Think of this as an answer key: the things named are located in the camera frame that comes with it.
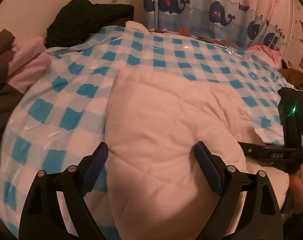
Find pink and brown garment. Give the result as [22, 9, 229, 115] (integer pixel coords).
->
[0, 29, 51, 158]

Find blue white checkered plastic bag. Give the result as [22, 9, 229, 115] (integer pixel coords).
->
[0, 26, 288, 236]

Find pink clothes by curtain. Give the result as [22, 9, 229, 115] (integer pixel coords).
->
[247, 45, 281, 64]

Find person right hand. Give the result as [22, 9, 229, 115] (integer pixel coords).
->
[289, 165, 303, 214]

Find black garment pile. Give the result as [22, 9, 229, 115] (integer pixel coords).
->
[46, 0, 134, 48]

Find whale print curtain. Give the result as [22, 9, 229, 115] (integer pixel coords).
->
[143, 0, 292, 51]

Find cream quilted down jacket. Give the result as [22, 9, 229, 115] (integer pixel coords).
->
[105, 68, 289, 239]

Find brown garment at right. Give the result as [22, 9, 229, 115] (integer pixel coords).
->
[278, 68, 303, 90]

